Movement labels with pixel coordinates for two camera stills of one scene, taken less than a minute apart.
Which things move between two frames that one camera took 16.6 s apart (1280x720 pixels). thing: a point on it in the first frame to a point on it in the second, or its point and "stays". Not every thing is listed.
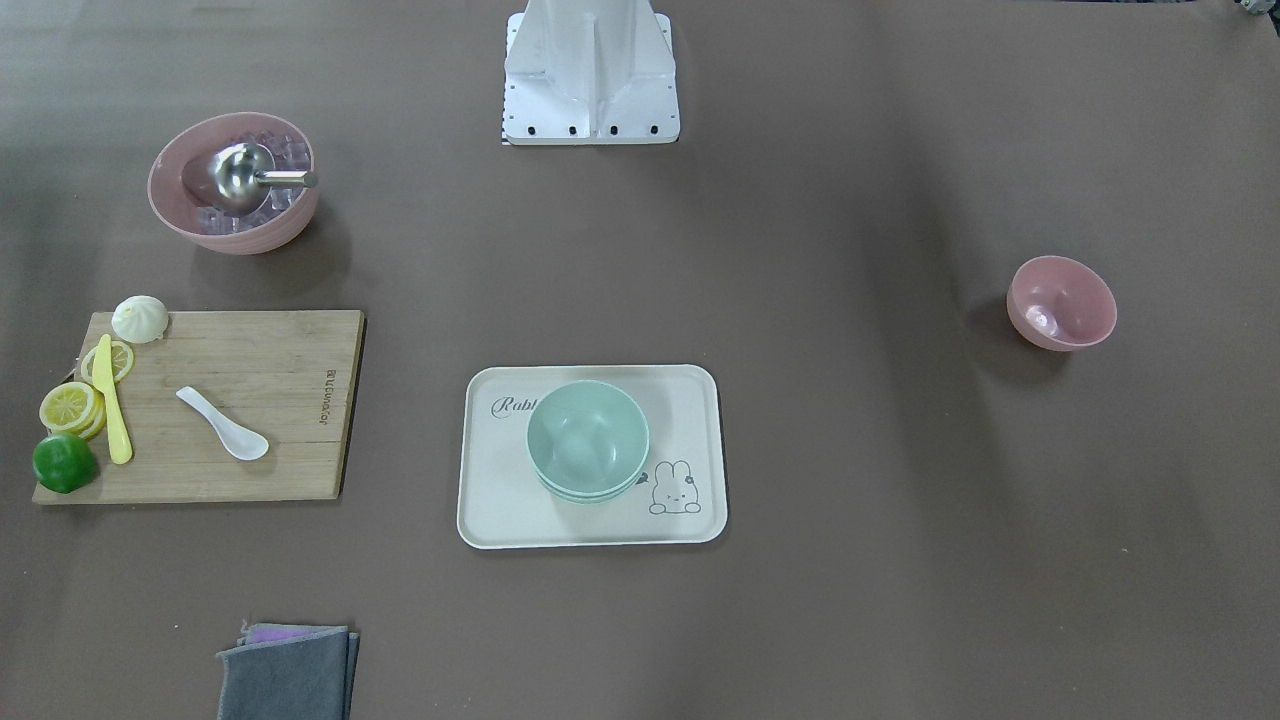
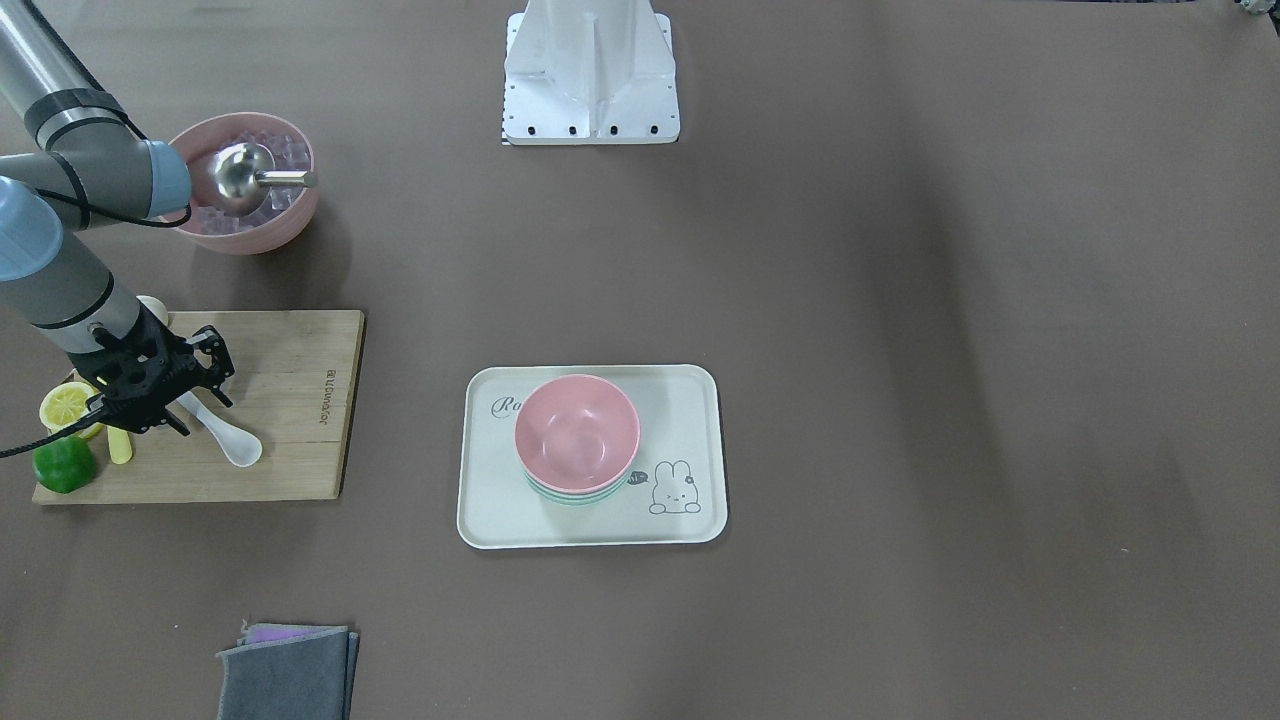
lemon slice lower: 75,408 stays
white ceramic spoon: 239,442 stays
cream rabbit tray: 591,456 stays
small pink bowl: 1060,303 to 576,433
